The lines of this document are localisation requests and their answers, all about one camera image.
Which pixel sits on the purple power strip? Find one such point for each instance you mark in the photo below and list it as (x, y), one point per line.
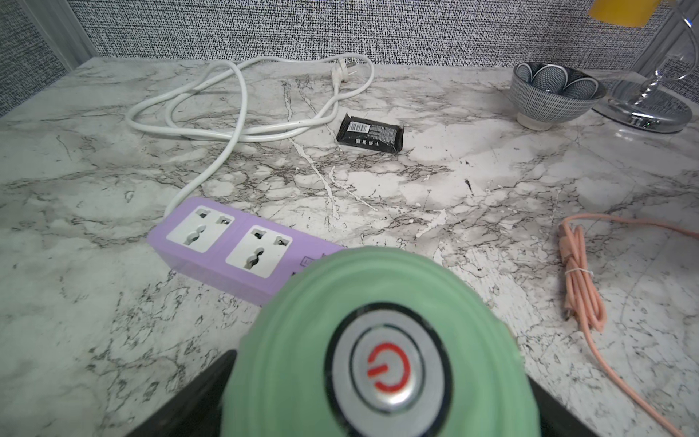
(234, 251)

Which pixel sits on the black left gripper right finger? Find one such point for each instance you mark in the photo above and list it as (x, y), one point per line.
(555, 419)

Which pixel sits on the black snack bar wrapper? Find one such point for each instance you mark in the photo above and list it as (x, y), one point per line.
(370, 135)

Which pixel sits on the blue patterned ceramic bowl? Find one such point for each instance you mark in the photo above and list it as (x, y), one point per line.
(549, 94)

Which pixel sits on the chrome stand with yellow cups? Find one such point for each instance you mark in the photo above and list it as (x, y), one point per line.
(645, 106)

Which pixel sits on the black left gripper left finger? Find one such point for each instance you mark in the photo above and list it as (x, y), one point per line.
(196, 410)

